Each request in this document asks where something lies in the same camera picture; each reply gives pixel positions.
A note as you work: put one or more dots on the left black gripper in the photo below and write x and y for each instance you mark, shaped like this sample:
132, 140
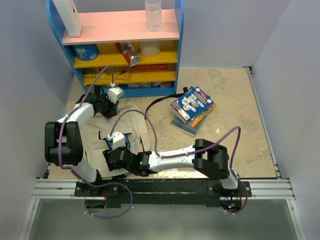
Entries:
112, 111

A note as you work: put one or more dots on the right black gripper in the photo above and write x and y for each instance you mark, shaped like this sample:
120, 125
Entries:
111, 166

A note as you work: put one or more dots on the blue dinosaur pencil case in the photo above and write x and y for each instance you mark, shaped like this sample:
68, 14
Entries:
127, 141

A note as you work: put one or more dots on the beige canvas backpack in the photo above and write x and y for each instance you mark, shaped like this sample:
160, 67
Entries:
133, 124

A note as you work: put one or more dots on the blue comic book top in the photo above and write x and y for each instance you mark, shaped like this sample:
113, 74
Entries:
192, 103

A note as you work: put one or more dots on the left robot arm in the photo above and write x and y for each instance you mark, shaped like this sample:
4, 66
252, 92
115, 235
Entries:
63, 145

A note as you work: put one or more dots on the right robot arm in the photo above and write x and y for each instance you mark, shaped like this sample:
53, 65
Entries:
208, 158

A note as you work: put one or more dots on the yellow chips bag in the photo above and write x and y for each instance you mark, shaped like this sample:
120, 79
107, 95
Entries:
116, 73

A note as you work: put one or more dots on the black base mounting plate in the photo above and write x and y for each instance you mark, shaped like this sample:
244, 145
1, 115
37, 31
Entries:
119, 194

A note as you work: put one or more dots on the red silver snack packet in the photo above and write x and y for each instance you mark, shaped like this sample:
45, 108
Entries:
129, 53

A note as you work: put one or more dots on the blue snack cup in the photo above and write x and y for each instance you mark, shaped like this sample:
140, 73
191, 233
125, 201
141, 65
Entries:
86, 52

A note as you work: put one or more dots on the blue shelf unit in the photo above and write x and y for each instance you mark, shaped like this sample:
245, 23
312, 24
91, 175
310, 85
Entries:
107, 28

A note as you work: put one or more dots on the white packets bottom shelf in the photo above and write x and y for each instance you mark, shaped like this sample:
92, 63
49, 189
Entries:
162, 84

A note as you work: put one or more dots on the white cylindrical container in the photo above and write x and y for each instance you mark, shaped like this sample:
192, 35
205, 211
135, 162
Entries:
149, 48

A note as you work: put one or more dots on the grey blue bottom book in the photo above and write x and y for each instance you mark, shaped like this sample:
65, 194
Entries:
185, 127

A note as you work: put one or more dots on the orange green book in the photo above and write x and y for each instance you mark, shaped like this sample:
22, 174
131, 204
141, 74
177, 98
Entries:
201, 116

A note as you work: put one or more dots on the white rectangular bottle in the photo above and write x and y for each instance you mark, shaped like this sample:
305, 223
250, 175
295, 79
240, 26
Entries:
70, 17

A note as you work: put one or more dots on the clear plastic bottle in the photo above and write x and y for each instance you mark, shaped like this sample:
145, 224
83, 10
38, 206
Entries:
153, 13

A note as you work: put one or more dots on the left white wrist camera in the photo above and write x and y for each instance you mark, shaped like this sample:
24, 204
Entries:
114, 93

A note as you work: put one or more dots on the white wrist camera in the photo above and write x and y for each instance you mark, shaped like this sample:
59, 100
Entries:
114, 93
115, 140

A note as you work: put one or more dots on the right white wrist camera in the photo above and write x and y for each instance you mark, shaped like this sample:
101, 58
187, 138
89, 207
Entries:
115, 140

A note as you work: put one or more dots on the aluminium frame rail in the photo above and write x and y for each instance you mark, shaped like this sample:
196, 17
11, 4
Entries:
258, 189

